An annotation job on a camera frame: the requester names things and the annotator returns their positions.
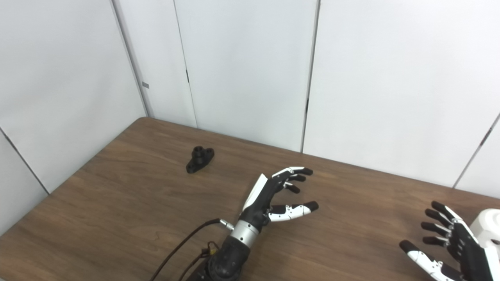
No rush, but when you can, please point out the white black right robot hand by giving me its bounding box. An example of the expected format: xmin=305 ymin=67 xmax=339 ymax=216
xmin=399 ymin=201 xmax=500 ymax=281

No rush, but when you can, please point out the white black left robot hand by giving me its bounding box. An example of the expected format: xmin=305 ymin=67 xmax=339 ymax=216
xmin=238 ymin=167 xmax=319 ymax=231

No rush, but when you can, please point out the round white piece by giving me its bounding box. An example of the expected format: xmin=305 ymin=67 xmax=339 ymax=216
xmin=469 ymin=209 xmax=500 ymax=247

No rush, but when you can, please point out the black flanged holder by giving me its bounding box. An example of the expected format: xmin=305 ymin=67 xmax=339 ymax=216
xmin=186 ymin=146 xmax=215 ymax=174

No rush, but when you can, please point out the thin wire with yellow plug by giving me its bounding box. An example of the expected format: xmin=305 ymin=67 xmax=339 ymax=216
xmin=187 ymin=241 xmax=220 ymax=279

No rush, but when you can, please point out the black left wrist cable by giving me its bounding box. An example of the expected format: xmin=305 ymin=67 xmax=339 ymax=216
xmin=150 ymin=219 xmax=235 ymax=281

